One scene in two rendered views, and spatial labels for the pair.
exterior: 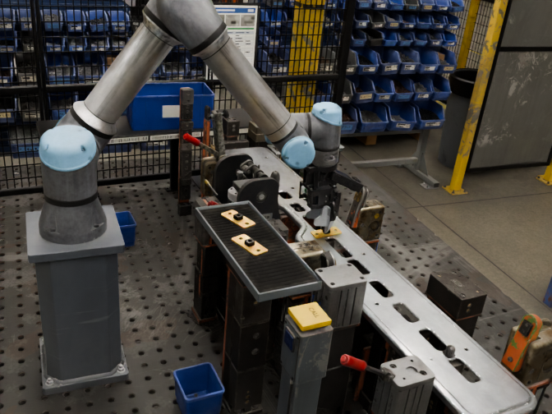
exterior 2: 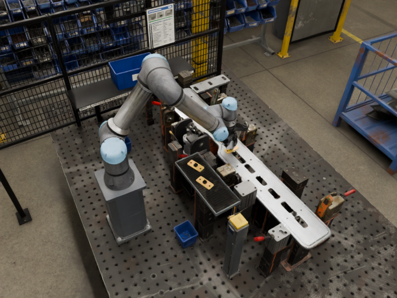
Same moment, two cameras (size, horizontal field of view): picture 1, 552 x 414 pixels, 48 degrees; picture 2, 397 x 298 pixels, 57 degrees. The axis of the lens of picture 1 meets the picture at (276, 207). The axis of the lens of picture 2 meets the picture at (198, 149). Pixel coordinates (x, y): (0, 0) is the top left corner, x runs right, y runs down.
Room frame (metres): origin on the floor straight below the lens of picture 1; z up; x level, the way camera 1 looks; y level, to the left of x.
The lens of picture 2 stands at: (0.03, 0.19, 2.51)
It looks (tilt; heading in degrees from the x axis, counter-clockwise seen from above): 45 degrees down; 354
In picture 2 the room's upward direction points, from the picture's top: 1 degrees clockwise
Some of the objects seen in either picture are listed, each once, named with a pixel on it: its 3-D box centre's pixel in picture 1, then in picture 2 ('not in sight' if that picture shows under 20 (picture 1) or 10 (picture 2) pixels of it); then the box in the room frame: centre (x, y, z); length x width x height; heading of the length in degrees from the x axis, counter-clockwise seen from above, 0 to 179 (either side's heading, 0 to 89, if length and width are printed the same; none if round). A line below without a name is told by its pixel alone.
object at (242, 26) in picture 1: (230, 42); (160, 26); (2.45, 0.24, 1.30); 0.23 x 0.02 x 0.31; 118
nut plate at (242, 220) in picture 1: (238, 217); (195, 165); (1.25, 0.08, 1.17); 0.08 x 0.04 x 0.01; 46
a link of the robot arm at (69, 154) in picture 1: (69, 161); (114, 154); (1.25, 0.47, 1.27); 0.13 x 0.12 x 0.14; 11
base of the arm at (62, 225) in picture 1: (71, 209); (118, 172); (1.24, 0.47, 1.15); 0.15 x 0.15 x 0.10
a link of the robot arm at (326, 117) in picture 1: (324, 126); (228, 109); (1.48, -0.10, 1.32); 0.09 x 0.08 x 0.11; 101
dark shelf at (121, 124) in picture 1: (164, 126); (133, 81); (2.21, 0.45, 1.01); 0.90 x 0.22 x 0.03; 118
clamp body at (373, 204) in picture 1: (360, 253); (246, 148); (1.64, -0.27, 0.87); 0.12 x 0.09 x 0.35; 118
